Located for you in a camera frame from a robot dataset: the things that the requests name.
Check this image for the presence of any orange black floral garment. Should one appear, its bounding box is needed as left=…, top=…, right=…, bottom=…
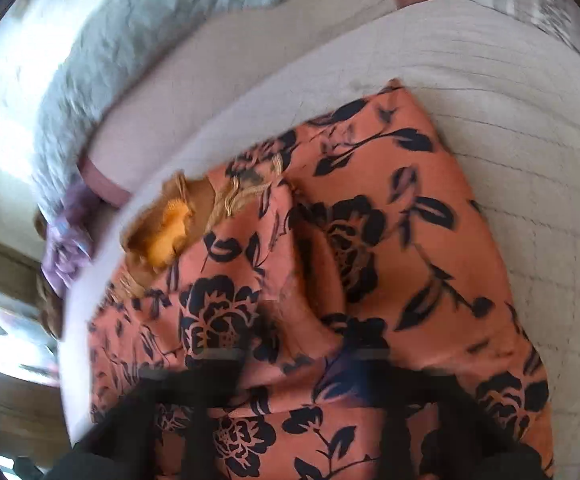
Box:
left=88, top=80, right=536, bottom=479

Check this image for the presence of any pink quilted bed cover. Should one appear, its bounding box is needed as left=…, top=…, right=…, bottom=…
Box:
left=59, top=0, right=580, bottom=479

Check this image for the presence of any pink quilted sofa backrest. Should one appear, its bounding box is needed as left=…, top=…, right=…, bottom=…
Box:
left=81, top=0, right=425, bottom=207

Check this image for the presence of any purple floral cloth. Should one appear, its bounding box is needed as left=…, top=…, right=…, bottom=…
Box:
left=42, top=178, right=101, bottom=298

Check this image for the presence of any grey quilted blanket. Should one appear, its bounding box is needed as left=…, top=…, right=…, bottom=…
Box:
left=33, top=0, right=282, bottom=221

